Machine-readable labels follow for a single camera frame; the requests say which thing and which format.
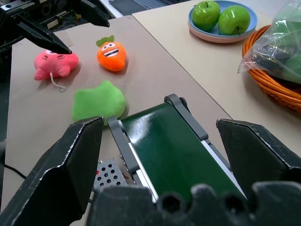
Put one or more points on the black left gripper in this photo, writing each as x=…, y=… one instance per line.
x=35, y=7

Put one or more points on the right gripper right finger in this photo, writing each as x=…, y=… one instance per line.
x=256, y=153

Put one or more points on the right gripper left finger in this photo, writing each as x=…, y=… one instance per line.
x=58, y=179

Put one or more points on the pink plush toy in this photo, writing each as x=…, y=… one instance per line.
x=55, y=63

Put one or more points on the perforated silver metal box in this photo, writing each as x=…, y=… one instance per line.
x=109, y=173

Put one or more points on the orange carrot plush toy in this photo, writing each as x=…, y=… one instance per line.
x=111, y=55

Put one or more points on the orange woven basket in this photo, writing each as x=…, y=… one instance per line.
x=270, y=87

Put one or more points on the green plush toy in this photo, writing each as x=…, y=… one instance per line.
x=98, y=103

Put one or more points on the grey laptop keyboard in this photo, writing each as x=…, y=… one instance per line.
x=150, y=3

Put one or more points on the clear plastic bag green contents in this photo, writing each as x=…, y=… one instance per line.
x=279, y=47

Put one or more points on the pink plate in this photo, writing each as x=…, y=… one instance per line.
x=211, y=37

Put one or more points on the green apple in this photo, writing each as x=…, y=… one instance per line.
x=234, y=20
x=205, y=15

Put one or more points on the blue plate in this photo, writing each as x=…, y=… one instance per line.
x=252, y=14

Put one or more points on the green conveyor belt grey frame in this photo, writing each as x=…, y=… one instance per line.
x=169, y=146

